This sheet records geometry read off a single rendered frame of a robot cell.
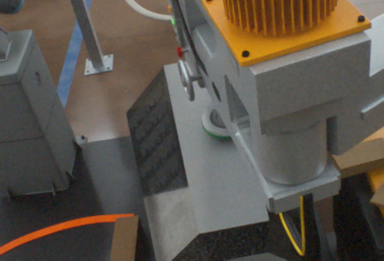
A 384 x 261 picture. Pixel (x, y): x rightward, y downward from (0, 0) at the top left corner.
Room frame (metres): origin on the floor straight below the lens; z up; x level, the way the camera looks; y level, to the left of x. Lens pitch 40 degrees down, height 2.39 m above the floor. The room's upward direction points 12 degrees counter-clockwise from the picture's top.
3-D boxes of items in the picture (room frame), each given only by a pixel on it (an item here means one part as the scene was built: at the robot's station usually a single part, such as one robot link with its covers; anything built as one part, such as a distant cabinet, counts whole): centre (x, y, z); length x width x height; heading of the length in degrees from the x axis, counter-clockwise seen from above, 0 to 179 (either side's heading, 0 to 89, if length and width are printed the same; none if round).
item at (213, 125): (1.75, -0.13, 0.87); 0.21 x 0.21 x 0.01
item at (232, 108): (1.36, -0.17, 1.30); 0.74 x 0.23 x 0.49; 9
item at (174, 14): (1.80, -0.01, 1.37); 0.08 x 0.03 x 0.28; 9
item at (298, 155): (1.10, -0.23, 1.34); 0.19 x 0.19 x 0.20
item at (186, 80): (1.61, -0.03, 1.19); 0.15 x 0.10 x 0.15; 9
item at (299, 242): (1.10, -0.23, 1.05); 0.23 x 0.03 x 0.32; 9
